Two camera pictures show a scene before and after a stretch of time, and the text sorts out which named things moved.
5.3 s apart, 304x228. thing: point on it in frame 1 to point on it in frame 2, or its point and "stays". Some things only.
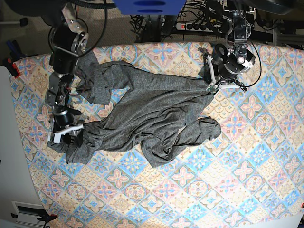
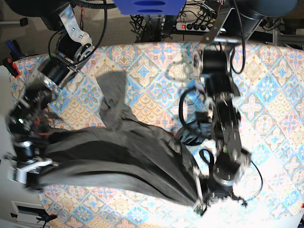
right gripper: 224,73 to 210,188
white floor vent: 28,213 stays
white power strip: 197,26 stays
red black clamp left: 11,66 stays
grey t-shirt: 155,117 to 131,152
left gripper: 65,129 to 27,158
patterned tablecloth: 251,175 stays
